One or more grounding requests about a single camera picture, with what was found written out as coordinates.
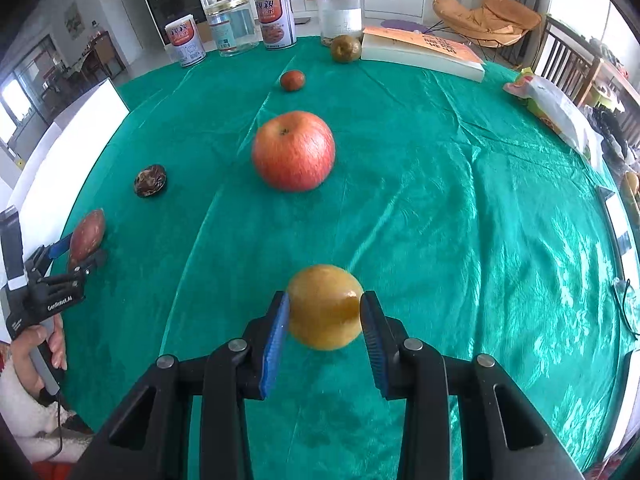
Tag red fuzzy garment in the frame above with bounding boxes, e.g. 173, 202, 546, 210
30, 460, 81, 480

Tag yellow pear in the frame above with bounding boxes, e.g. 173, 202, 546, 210
286, 264, 365, 352

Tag small dark red tomato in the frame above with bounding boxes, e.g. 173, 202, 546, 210
279, 69, 306, 92

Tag eyeglasses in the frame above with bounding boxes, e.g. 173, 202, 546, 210
611, 277, 640, 342

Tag sweet potato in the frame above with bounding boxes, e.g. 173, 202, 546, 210
68, 208, 106, 270

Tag dark brown mushroom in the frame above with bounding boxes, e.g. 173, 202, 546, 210
133, 164, 168, 199

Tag red label tin can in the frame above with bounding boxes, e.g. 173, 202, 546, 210
254, 0, 298, 51
165, 14, 207, 68

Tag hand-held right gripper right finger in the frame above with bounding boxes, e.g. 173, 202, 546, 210
359, 291, 586, 480

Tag clear glass jar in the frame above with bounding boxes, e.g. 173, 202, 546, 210
204, 0, 261, 57

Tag white television cabinet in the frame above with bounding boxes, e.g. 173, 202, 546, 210
200, 0, 427, 20

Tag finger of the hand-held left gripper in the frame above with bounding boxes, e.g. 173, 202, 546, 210
27, 235, 75, 276
47, 249, 108, 288

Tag brown pear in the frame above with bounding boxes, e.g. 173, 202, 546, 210
330, 34, 362, 64

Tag framed wall picture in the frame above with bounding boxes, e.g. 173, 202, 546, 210
64, 2, 84, 40

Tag white plastic bag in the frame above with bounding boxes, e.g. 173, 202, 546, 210
502, 72, 607, 168

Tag person's left hand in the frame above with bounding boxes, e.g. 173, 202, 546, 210
7, 316, 69, 398

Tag silver tablet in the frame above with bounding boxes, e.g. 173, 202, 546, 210
597, 185, 632, 257

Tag orange lounge chair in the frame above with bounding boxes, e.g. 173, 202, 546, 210
432, 0, 543, 62

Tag white cardboard box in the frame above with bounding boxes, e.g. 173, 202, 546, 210
0, 77, 132, 213

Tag wooden dining table set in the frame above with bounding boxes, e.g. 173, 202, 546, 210
75, 30, 127, 82

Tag red apple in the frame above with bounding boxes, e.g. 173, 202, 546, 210
251, 111, 336, 192

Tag orange cover book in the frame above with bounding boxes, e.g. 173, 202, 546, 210
360, 26, 487, 83

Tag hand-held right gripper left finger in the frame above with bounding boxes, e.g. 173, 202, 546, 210
67, 291, 292, 480

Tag black cable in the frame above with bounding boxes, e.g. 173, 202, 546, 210
47, 390, 68, 463

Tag purple round mat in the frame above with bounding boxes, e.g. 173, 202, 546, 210
380, 19, 431, 35

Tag black lid plastic jar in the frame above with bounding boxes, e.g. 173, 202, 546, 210
315, 0, 366, 47

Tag green tablecloth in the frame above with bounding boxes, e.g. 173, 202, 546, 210
47, 35, 640, 480

